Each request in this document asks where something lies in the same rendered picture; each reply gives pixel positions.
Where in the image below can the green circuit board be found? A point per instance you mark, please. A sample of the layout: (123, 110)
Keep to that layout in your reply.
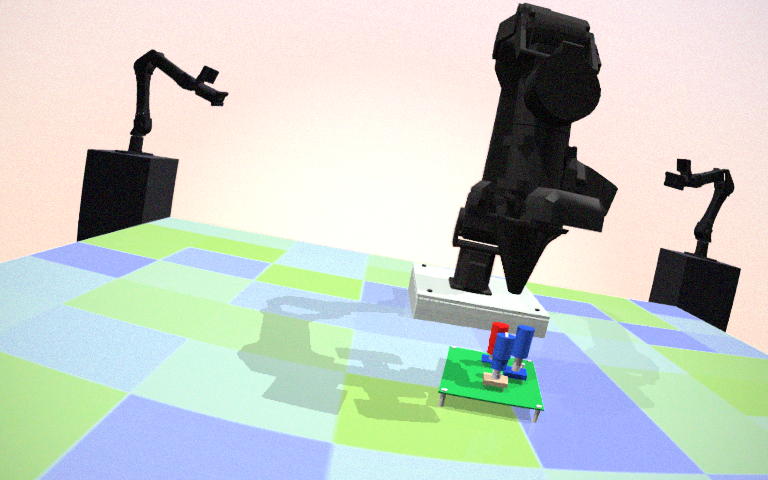
(494, 376)

